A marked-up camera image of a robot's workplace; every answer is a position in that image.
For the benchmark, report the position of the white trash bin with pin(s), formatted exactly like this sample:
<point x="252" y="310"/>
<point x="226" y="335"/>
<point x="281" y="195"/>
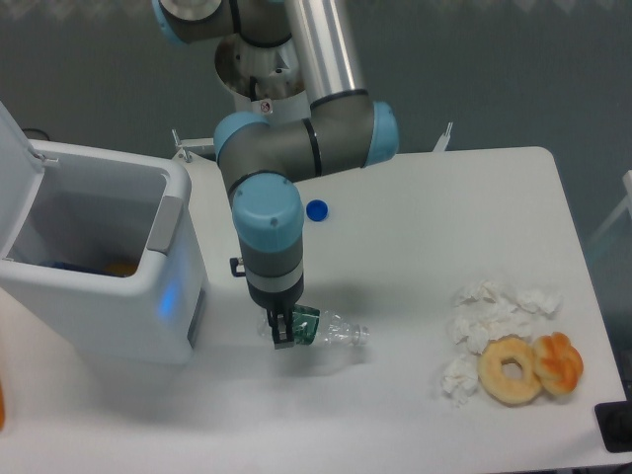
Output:
<point x="95" y="207"/>

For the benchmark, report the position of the white table bracket right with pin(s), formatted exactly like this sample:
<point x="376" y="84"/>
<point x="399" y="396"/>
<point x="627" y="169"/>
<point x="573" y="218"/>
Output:
<point x="442" y="143"/>

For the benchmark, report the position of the orange item inside bin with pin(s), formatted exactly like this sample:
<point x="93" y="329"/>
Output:
<point x="121" y="269"/>

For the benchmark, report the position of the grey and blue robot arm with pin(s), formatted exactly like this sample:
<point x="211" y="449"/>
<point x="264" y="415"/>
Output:
<point x="310" y="115"/>

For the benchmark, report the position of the orange object at left edge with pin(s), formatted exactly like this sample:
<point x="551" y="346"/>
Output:
<point x="3" y="403"/>

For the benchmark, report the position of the crumpled white tissue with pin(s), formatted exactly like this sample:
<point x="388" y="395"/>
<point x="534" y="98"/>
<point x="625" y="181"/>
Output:
<point x="536" y="300"/>
<point x="477" y="327"/>
<point x="460" y="380"/>

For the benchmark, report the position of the white trash bin lid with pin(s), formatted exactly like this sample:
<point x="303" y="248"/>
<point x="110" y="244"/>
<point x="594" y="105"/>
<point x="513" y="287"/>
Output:
<point x="22" y="172"/>

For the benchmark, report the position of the crumpled white tissue top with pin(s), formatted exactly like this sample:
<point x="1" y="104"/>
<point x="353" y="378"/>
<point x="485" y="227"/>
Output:
<point x="536" y="300"/>

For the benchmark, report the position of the white frame at right edge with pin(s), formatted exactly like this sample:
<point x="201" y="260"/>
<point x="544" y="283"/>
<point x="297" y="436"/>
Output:
<point x="612" y="227"/>

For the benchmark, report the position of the blue bottle cap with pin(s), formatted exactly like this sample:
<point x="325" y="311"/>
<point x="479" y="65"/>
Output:
<point x="317" y="210"/>

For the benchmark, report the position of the crumpled white tissue bottom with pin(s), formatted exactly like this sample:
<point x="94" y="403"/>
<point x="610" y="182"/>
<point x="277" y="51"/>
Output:
<point x="460" y="380"/>

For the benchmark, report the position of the orange glazed twisted bun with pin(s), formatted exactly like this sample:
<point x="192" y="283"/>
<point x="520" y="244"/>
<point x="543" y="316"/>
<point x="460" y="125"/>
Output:
<point x="557" y="363"/>

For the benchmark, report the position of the clear plastic bottle green label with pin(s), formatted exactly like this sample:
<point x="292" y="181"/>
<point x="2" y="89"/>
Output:
<point x="318" y="328"/>

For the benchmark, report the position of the crumpled white tissue middle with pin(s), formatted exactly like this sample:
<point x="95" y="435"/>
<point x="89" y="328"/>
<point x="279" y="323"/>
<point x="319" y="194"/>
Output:
<point x="477" y="327"/>

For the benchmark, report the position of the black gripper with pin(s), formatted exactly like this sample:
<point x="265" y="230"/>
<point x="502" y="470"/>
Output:
<point x="279" y="314"/>

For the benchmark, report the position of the plain ring donut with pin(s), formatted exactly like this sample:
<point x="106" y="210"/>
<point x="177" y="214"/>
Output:
<point x="506" y="371"/>

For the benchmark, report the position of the black device at table edge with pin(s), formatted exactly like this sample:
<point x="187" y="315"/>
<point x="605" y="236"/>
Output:
<point x="614" y="423"/>

